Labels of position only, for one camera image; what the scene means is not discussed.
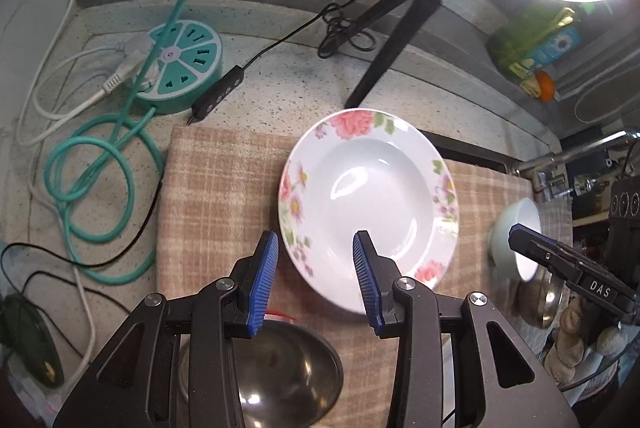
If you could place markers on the beige plaid cloth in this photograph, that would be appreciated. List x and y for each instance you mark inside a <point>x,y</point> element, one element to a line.
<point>215,188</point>

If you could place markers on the green dish soap bottle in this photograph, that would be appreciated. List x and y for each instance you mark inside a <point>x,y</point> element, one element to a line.
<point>520,42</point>

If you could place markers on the red steel bowl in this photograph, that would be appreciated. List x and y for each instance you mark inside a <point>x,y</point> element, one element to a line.
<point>295,373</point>

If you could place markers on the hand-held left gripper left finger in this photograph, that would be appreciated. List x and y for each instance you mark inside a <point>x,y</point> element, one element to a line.
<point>262,278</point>

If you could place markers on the chrome faucet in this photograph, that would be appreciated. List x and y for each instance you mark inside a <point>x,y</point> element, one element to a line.
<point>575,152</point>

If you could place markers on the round teal power strip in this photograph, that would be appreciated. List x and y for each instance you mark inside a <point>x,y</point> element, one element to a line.
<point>195,52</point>

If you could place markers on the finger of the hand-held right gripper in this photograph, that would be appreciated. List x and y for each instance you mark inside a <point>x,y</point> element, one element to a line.
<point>530,240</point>

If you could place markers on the dark green oval device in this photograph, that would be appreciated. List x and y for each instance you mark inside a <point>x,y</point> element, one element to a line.
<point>30,338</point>

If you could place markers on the floral white plate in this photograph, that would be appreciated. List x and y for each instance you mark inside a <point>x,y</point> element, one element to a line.
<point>370,188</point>

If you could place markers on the orange fruit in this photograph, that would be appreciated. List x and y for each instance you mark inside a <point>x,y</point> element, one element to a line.
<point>546,85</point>

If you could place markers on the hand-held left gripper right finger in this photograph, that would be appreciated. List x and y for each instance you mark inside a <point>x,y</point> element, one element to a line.
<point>365,278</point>

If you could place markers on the yellow sponge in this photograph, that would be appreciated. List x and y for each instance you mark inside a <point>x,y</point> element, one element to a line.
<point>529,85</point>

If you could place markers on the small white bowl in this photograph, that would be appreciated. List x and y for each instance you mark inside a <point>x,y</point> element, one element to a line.
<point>502,243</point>

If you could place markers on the person's right hand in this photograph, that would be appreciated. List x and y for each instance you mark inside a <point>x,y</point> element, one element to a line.
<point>570,338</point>

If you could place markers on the black inline switch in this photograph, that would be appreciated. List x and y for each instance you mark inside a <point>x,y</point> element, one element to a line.
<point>217,92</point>

